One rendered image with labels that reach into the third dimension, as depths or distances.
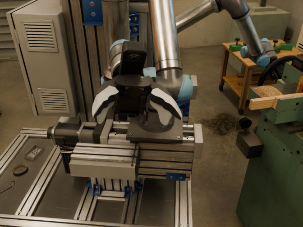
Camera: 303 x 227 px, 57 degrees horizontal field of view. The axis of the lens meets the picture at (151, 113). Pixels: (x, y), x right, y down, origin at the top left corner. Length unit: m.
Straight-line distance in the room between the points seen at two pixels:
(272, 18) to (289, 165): 2.46
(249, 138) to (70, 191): 1.05
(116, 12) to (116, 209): 1.08
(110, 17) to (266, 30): 2.82
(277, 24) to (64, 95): 2.84
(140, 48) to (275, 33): 3.22
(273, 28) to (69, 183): 2.80
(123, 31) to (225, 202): 1.38
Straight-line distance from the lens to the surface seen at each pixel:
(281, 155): 1.39
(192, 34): 4.32
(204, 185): 2.05
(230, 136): 2.52
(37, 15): 1.20
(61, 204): 1.72
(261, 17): 3.51
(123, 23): 0.95
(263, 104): 1.19
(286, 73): 1.51
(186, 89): 0.77
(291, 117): 1.26
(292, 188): 1.38
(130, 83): 0.54
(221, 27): 4.44
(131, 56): 0.53
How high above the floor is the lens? 1.50
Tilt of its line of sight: 33 degrees down
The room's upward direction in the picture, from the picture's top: straight up
